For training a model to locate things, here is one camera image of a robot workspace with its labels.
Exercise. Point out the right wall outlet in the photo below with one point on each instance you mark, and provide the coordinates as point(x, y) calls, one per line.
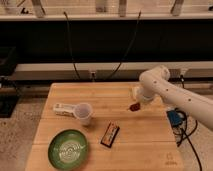
point(183, 72)

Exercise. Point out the green bowl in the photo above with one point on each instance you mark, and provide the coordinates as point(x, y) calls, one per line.
point(68, 150)

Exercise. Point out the clear plastic cup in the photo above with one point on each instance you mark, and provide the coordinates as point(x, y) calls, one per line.
point(83, 113)

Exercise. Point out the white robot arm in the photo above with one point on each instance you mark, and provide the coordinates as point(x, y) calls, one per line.
point(155, 81)

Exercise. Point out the wall power outlet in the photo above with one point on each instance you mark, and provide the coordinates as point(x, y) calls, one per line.
point(92, 75)

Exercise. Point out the orange black candy bar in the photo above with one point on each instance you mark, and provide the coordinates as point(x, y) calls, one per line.
point(109, 135)

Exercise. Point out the white rectangular packet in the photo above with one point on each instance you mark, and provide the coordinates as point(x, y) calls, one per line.
point(63, 109)

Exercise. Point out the blue connector box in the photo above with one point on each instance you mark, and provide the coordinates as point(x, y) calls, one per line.
point(175, 118)

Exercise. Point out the black box at left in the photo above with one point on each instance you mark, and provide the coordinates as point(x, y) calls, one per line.
point(8, 63)

